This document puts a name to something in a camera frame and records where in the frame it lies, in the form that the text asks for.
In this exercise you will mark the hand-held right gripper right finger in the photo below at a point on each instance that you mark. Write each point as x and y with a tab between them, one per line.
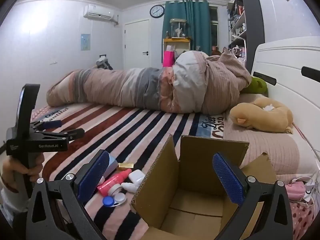
227	180

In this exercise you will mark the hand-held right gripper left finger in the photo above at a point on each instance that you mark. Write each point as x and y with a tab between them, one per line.
93	176

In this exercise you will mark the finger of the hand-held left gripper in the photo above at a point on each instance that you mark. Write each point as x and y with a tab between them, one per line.
51	124
65	133

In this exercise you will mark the white and light blue bottle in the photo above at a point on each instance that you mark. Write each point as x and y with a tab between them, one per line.
112	166

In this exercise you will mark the clear tape roll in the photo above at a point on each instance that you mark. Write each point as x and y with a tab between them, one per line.
116	190

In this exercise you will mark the cardboard box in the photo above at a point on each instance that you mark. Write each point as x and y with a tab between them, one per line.
200	155

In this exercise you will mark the person's left forearm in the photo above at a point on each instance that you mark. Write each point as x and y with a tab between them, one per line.
8	205

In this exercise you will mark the person's left hand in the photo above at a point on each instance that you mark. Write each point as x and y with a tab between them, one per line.
10	168

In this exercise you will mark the pink bottle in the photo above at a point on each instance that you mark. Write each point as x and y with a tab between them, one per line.
112	182

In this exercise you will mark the contact lens case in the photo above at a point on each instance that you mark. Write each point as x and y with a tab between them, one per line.
111	200

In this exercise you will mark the gold bar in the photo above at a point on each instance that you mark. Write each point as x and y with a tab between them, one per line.
126	165

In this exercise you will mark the striped blanket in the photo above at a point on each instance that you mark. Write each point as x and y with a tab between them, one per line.
100	120

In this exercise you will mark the white small bottle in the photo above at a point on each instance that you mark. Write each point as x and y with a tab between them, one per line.
130	187

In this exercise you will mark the white earbud case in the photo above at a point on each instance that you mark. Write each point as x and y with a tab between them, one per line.
137	176

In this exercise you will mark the pink power strip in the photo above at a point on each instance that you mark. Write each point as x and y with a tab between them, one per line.
295	191

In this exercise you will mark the tan plush toy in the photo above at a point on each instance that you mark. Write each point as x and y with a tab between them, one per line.
262	117

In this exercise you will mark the rolled pink grey quilt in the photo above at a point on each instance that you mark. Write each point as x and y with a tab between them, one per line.
125	90

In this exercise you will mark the white charger plug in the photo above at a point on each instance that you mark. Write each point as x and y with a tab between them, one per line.
309	185

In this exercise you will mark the pink dotted sheet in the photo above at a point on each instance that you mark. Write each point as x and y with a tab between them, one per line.
302	217

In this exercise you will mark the green plush toy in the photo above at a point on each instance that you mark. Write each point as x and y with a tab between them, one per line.
256	86

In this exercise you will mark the white door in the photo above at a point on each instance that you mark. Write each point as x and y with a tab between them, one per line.
136	42

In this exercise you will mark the white air conditioner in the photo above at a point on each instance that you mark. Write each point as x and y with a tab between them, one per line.
98	12

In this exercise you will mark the white storage rack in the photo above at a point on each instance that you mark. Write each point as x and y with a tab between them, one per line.
238	55

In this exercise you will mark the pink gift bag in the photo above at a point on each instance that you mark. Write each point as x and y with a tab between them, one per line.
168	58

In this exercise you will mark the white headboard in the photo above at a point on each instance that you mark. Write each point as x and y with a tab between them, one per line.
282	60

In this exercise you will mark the yellow table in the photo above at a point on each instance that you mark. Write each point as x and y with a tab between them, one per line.
186	42

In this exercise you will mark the window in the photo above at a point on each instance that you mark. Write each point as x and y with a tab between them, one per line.
214	30

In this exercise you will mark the glass display case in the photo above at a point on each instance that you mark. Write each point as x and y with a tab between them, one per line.
178	28

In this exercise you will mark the teal curtain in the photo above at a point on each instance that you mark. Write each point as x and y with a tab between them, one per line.
197	25

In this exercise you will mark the black shelf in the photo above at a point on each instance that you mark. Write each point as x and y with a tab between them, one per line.
255	22

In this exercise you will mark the wall poster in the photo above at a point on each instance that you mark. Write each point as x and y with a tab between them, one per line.
85	42

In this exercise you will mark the round wall clock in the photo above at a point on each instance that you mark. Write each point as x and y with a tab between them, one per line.
157	11

